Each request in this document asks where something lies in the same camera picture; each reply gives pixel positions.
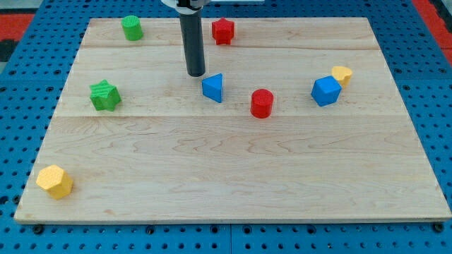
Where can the blue triangle block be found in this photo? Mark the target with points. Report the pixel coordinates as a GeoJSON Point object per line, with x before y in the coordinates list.
{"type": "Point", "coordinates": [212, 87]}

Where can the red cylinder block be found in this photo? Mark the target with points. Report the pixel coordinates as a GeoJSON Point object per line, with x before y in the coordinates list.
{"type": "Point", "coordinates": [261, 103]}

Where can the light wooden board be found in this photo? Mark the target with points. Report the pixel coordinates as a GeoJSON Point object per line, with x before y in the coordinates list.
{"type": "Point", "coordinates": [169, 155]}

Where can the red star block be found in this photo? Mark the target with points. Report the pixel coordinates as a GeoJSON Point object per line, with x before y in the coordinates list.
{"type": "Point", "coordinates": [223, 31]}

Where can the blue cube block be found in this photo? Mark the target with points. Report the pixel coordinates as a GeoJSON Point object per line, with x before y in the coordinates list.
{"type": "Point", "coordinates": [326, 90]}

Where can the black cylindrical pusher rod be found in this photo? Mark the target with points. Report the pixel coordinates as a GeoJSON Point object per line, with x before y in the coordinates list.
{"type": "Point", "coordinates": [192, 38]}

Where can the green star block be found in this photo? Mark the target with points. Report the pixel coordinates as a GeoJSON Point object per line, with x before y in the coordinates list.
{"type": "Point", "coordinates": [104, 96]}

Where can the yellow heart block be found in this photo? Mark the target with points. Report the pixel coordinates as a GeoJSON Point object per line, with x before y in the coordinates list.
{"type": "Point", "coordinates": [342, 75]}

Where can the green cylinder block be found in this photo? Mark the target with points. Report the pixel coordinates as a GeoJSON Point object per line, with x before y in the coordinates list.
{"type": "Point", "coordinates": [131, 26]}

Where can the yellow hexagon block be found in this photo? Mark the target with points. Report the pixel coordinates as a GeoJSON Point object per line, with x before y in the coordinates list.
{"type": "Point", "coordinates": [55, 181]}

